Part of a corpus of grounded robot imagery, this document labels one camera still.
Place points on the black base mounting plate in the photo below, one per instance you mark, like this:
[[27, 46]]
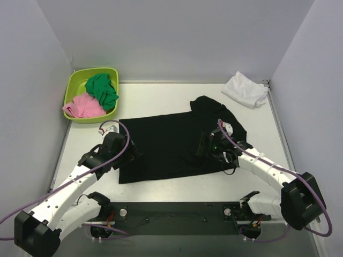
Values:
[[178, 218]]

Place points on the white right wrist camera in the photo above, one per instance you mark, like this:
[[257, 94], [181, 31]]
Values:
[[228, 128]]

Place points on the white folded t-shirt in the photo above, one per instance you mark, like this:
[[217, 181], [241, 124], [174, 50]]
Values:
[[245, 92]]

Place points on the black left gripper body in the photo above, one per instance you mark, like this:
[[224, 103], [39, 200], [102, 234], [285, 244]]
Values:
[[131, 151]]

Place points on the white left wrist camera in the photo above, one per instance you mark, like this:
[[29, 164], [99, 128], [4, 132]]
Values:
[[104, 130]]

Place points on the green t-shirt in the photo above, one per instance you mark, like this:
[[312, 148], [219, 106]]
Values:
[[100, 87]]

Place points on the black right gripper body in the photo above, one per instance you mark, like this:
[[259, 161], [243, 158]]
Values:
[[202, 144]]

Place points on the pink t-shirt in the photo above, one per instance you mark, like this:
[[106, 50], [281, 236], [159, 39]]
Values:
[[84, 106]]

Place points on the lime green plastic tub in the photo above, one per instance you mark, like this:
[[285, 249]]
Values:
[[76, 86]]

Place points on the black t-shirt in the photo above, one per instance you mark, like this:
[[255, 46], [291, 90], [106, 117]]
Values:
[[168, 143]]

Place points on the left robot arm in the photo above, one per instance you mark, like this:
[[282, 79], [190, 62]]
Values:
[[40, 231]]

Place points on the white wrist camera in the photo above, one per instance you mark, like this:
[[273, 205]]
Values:
[[228, 128], [104, 130]]

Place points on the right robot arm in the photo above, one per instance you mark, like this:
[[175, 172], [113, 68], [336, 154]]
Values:
[[299, 201]]

